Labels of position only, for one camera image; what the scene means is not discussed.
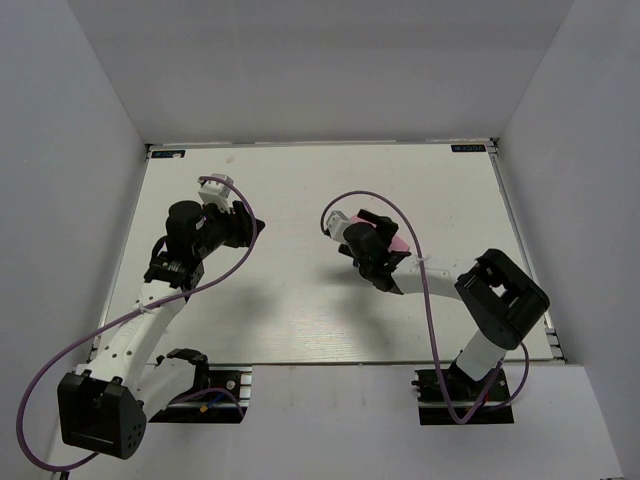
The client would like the pink plastic box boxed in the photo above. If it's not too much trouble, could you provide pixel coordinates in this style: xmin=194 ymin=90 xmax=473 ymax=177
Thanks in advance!
xmin=350 ymin=215 xmax=411 ymax=252

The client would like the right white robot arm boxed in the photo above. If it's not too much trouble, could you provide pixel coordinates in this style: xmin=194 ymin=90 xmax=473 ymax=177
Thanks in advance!
xmin=326 ymin=209 xmax=550 ymax=396

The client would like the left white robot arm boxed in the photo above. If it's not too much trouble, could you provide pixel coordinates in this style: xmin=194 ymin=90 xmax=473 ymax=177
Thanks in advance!
xmin=57 ymin=200 xmax=266 ymax=459

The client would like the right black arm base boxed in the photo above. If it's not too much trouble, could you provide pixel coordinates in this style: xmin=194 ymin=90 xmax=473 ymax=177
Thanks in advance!
xmin=411 ymin=368 xmax=514 ymax=426

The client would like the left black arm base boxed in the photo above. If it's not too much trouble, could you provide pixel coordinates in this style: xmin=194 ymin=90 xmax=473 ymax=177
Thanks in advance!
xmin=150 ymin=366 xmax=252 ymax=425

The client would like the left blue table sticker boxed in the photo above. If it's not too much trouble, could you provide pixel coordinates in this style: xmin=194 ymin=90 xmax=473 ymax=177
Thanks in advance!
xmin=151 ymin=150 xmax=186 ymax=159

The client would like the blue table sticker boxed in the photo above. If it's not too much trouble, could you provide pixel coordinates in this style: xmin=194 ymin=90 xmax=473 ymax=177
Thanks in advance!
xmin=151 ymin=150 xmax=186 ymax=159
xmin=451 ymin=144 xmax=486 ymax=153

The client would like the right blue table sticker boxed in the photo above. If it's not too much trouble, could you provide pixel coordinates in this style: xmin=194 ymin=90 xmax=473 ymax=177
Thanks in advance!
xmin=451 ymin=144 xmax=486 ymax=153

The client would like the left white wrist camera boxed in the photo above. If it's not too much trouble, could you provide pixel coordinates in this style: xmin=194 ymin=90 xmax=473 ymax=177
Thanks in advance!
xmin=198 ymin=175 xmax=233 ymax=210

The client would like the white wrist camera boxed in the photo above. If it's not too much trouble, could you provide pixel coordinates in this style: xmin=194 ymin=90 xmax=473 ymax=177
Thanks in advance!
xmin=198 ymin=175 xmax=233 ymax=210
xmin=325 ymin=210 xmax=353 ymax=244

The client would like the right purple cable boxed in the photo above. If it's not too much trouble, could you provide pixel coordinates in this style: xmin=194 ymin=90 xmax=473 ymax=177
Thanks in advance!
xmin=319 ymin=190 xmax=531 ymax=425

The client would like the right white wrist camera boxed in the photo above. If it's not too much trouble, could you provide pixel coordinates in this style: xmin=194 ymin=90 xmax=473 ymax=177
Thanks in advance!
xmin=325 ymin=210 xmax=353 ymax=244

